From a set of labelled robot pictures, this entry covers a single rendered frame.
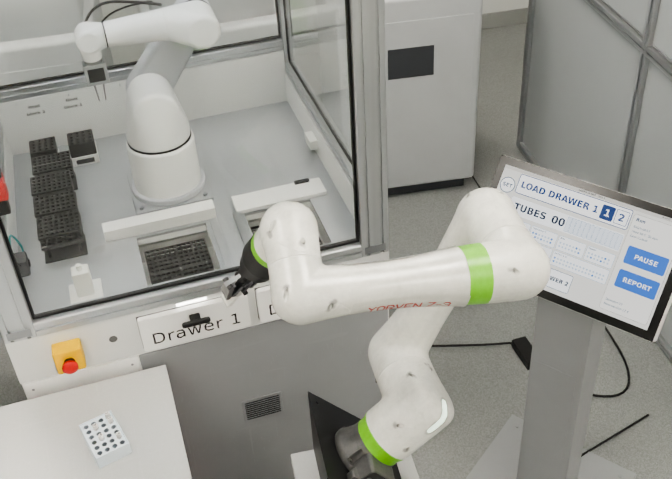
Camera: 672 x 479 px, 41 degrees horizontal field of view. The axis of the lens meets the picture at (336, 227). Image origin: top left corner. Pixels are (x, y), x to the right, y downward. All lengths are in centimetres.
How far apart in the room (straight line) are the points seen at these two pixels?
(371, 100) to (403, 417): 76
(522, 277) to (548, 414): 110
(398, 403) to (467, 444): 130
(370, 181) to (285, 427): 89
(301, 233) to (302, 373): 108
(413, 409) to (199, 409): 91
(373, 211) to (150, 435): 80
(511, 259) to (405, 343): 40
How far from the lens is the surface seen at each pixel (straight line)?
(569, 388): 264
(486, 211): 181
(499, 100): 505
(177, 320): 239
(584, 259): 229
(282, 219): 163
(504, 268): 169
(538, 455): 291
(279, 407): 273
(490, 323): 362
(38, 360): 244
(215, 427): 273
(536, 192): 234
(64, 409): 245
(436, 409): 191
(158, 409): 237
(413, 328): 197
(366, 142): 223
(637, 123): 351
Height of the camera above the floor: 250
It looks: 38 degrees down
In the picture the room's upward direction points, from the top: 4 degrees counter-clockwise
